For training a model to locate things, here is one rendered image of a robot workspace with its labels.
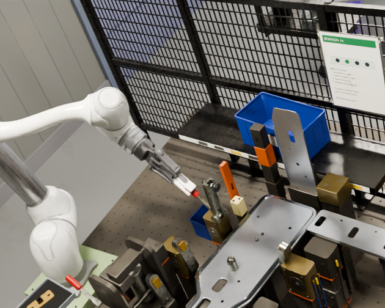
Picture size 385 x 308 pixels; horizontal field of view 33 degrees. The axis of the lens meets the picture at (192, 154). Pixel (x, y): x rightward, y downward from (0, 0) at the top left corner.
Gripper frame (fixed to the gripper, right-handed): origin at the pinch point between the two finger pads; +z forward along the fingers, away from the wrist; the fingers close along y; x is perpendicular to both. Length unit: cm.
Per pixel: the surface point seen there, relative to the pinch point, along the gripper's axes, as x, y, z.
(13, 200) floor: 23, -236, -111
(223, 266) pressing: -13.7, 1.2, 27.2
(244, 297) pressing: -20.7, 9.7, 37.9
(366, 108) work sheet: 54, 24, 29
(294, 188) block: 25.2, 2.2, 28.5
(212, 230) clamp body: -2.9, -7.0, 16.7
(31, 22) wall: 108, -178, -181
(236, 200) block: 7.5, 0.9, 16.4
